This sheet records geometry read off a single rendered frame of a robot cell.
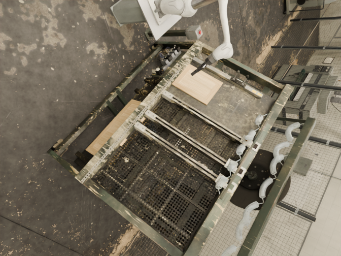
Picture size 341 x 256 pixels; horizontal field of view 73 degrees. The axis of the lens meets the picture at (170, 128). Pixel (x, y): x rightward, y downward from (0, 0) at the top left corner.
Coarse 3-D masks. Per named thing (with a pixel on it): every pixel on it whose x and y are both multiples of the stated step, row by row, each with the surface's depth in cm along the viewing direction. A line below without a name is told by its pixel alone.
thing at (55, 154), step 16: (160, 48) 339; (144, 64) 325; (128, 80) 313; (144, 80) 328; (160, 80) 310; (112, 96) 301; (144, 96) 312; (96, 112) 290; (80, 128) 280; (208, 128) 374; (64, 144) 271; (64, 160) 264; (80, 160) 278
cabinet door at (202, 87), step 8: (184, 72) 280; (200, 72) 280; (176, 80) 275; (184, 80) 275; (192, 80) 275; (200, 80) 276; (208, 80) 276; (216, 80) 276; (184, 88) 270; (192, 88) 271; (200, 88) 271; (208, 88) 271; (216, 88) 271; (192, 96) 266; (200, 96) 266; (208, 96) 266
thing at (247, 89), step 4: (192, 60) 288; (196, 60) 285; (200, 60) 285; (200, 64) 284; (208, 68) 281; (212, 68) 281; (212, 72) 283; (216, 72) 278; (220, 72) 278; (220, 76) 279; (224, 76) 276; (228, 76) 276; (228, 80) 276; (236, 84) 273; (244, 88) 270; (248, 88) 269; (252, 88) 269; (252, 92) 268; (256, 92) 267; (256, 96) 268; (260, 96) 265
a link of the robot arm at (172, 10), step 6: (162, 0) 238; (168, 0) 231; (174, 0) 228; (180, 0) 229; (162, 6) 238; (168, 6) 232; (174, 6) 229; (180, 6) 231; (162, 12) 244; (168, 12) 238; (174, 12) 235; (180, 12) 240
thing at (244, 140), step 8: (168, 96) 259; (176, 104) 259; (184, 104) 256; (192, 112) 251; (200, 112) 251; (200, 120) 254; (208, 120) 247; (216, 128) 246; (224, 128) 244; (232, 136) 240; (240, 136) 240; (248, 136) 224; (240, 144) 242; (248, 144) 233
